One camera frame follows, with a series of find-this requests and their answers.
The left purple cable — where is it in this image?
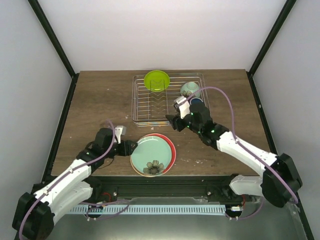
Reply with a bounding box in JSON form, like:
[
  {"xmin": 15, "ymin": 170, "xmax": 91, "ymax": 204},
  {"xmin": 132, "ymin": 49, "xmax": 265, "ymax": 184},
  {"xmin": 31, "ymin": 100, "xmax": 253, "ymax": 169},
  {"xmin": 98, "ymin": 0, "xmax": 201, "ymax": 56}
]
[{"xmin": 18, "ymin": 119, "xmax": 131, "ymax": 240}]

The red rimmed plate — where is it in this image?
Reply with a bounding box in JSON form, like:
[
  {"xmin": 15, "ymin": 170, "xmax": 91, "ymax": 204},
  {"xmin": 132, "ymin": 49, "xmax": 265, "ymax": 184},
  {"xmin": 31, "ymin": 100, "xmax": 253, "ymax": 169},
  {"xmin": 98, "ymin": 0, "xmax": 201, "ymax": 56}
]
[{"xmin": 130, "ymin": 133, "xmax": 177, "ymax": 178}]

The light blue slotted cable duct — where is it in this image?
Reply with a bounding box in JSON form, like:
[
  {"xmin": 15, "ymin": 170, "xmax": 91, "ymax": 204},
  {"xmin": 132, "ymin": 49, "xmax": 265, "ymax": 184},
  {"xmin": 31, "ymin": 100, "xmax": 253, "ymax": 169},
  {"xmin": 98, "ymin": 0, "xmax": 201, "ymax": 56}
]
[{"xmin": 68, "ymin": 204, "xmax": 226, "ymax": 215}]

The wire dish rack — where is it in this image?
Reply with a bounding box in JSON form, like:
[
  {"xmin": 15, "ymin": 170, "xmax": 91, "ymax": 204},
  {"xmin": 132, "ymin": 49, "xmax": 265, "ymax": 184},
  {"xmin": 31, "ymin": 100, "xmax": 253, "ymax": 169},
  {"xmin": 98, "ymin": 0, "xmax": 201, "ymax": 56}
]
[{"xmin": 131, "ymin": 72, "xmax": 205, "ymax": 127}]

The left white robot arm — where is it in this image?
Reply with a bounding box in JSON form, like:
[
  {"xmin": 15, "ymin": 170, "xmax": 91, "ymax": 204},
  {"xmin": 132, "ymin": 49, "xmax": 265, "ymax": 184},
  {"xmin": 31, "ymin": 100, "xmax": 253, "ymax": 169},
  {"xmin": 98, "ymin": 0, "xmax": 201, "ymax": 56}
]
[{"xmin": 12, "ymin": 126, "xmax": 138, "ymax": 240}]

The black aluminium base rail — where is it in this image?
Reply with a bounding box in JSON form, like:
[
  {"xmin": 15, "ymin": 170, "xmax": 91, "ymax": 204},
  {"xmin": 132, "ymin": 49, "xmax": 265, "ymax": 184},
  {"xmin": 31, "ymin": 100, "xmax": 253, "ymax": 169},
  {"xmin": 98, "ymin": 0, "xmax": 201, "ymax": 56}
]
[{"xmin": 91, "ymin": 174, "xmax": 252, "ymax": 205}]

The pale teal floral plate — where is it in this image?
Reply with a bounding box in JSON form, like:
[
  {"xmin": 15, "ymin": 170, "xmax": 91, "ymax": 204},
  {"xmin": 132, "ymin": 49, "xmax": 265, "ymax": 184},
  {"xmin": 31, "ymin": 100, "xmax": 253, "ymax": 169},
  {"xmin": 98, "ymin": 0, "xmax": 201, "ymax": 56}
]
[{"xmin": 130, "ymin": 135, "xmax": 173, "ymax": 176}]

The purple cable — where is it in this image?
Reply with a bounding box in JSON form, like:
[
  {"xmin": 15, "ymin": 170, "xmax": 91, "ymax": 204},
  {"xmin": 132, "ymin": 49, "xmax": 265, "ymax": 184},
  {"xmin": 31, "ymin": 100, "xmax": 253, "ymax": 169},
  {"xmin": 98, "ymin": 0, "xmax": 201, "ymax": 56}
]
[
  {"xmin": 18, "ymin": 119, "xmax": 131, "ymax": 240},
  {"xmin": 186, "ymin": 86, "xmax": 300, "ymax": 221}
]

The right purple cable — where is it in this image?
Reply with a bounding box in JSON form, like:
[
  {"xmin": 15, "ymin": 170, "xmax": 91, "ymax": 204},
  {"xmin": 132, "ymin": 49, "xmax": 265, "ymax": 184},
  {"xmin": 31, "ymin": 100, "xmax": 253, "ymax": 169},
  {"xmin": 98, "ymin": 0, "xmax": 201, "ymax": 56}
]
[{"xmin": 186, "ymin": 86, "xmax": 300, "ymax": 221}]

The pale green ceramic bowl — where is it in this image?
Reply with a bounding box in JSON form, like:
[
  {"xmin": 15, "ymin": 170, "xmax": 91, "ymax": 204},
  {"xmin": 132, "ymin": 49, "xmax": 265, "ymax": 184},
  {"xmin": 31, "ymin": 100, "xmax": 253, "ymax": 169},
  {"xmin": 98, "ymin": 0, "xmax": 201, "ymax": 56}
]
[{"xmin": 180, "ymin": 81, "xmax": 200, "ymax": 98}]

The lime green plate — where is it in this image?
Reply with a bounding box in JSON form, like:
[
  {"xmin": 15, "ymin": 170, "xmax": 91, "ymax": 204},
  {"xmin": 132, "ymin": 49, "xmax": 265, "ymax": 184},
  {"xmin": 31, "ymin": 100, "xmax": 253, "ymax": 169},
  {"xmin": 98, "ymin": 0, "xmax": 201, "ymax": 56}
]
[{"xmin": 143, "ymin": 70, "xmax": 171, "ymax": 92}]

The black frame post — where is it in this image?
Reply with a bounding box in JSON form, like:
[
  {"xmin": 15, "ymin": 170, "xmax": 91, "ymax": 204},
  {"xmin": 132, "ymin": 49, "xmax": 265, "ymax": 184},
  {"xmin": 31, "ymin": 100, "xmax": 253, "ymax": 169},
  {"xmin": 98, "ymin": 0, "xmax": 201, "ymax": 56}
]
[
  {"xmin": 26, "ymin": 0, "xmax": 77, "ymax": 79},
  {"xmin": 247, "ymin": 0, "xmax": 298, "ymax": 76}
]

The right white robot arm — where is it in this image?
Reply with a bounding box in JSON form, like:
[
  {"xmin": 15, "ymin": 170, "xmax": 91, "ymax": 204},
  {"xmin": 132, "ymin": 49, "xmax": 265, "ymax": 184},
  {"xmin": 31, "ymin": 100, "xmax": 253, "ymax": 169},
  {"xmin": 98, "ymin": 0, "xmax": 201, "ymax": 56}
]
[{"xmin": 165, "ymin": 103, "xmax": 303, "ymax": 208}]

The right black frame post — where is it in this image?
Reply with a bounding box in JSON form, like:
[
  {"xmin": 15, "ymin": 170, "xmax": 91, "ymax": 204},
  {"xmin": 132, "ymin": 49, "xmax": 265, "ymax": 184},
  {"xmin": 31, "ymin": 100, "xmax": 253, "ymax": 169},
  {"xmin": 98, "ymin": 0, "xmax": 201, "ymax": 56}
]
[{"xmin": 247, "ymin": 0, "xmax": 298, "ymax": 76}]

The dark blue mug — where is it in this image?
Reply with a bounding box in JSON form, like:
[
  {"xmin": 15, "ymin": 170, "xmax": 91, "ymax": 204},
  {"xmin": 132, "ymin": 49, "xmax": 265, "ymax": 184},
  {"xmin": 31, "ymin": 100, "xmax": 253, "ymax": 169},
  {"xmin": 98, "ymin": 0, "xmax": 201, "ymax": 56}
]
[{"xmin": 189, "ymin": 97, "xmax": 203, "ymax": 105}]

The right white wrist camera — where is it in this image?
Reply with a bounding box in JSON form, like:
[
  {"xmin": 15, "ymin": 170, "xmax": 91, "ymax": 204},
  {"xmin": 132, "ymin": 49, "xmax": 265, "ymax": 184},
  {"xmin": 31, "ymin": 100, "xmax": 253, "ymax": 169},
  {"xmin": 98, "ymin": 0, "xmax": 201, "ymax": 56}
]
[{"xmin": 174, "ymin": 96, "xmax": 190, "ymax": 119}]

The left black frame post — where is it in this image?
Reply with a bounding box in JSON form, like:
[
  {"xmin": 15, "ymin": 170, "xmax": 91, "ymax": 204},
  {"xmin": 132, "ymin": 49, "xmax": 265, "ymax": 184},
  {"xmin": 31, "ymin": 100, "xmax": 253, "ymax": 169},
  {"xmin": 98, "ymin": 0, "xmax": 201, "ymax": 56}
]
[{"xmin": 26, "ymin": 0, "xmax": 77, "ymax": 79}]

